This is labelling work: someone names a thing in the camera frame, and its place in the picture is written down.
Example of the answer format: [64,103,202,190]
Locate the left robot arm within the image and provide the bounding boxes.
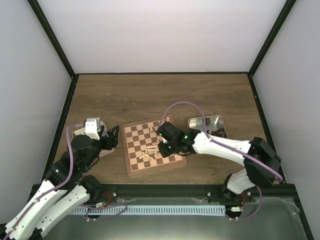
[0,118,120,240]

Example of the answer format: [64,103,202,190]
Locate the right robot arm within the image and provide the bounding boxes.
[156,122,283,202]

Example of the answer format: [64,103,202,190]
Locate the pile of light chess pieces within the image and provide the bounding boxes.
[138,143,160,161]

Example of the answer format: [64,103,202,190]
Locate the wooden chess board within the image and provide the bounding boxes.
[120,117,187,177]

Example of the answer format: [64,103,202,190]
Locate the pile of dark chess pieces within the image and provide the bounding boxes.
[205,116,227,138]

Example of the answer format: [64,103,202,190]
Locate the left metal tray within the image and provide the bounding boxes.
[72,127,115,158]

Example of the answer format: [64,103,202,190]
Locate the metal tray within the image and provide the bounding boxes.
[72,127,115,158]
[188,115,228,139]

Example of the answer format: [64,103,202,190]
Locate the right metal tray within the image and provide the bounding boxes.
[188,115,228,139]

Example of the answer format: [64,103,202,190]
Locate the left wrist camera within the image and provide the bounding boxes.
[84,117,105,140]

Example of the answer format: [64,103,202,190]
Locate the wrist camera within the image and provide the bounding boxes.
[84,117,105,140]
[162,116,172,124]

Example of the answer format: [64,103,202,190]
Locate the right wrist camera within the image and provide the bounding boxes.
[162,116,172,124]

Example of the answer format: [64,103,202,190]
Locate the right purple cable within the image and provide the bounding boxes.
[159,101,284,221]

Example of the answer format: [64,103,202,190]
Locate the purple cable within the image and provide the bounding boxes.
[159,101,284,221]
[0,122,87,240]

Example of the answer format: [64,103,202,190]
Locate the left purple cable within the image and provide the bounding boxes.
[0,122,87,240]

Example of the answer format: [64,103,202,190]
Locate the light blue cable duct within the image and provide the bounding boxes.
[71,205,226,216]

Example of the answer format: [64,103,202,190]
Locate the black front rail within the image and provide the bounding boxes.
[87,184,298,205]

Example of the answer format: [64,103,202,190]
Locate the black frame posts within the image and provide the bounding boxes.
[27,0,314,240]

